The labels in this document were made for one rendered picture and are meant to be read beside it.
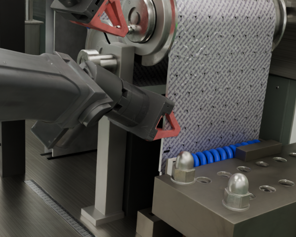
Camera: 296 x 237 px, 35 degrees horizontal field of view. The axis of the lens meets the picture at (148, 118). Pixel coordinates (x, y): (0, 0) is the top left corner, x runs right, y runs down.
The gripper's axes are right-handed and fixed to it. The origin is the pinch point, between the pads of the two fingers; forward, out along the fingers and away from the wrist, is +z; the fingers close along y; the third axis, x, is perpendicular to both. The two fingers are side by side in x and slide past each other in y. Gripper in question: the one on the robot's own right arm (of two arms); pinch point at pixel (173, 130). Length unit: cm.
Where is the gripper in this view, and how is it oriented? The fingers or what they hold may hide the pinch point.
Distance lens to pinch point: 74.0
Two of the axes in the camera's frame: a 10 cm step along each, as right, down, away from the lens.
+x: 4.5, -8.9, 0.3
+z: 6.6, 3.5, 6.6
